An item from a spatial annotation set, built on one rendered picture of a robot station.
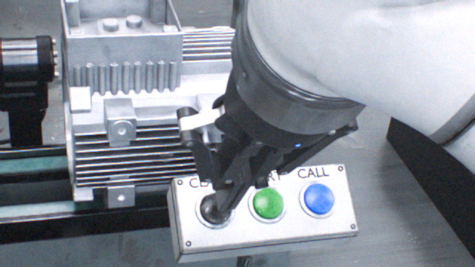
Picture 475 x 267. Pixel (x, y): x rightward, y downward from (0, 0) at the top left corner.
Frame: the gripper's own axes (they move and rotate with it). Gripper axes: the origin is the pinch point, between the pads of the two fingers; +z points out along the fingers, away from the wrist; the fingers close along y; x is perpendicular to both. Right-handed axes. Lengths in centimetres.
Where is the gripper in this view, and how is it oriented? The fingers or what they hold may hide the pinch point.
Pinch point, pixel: (231, 181)
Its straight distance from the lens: 68.0
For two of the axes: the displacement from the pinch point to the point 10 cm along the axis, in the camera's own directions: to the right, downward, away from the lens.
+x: 1.6, 9.2, -3.5
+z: -2.0, 3.8, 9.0
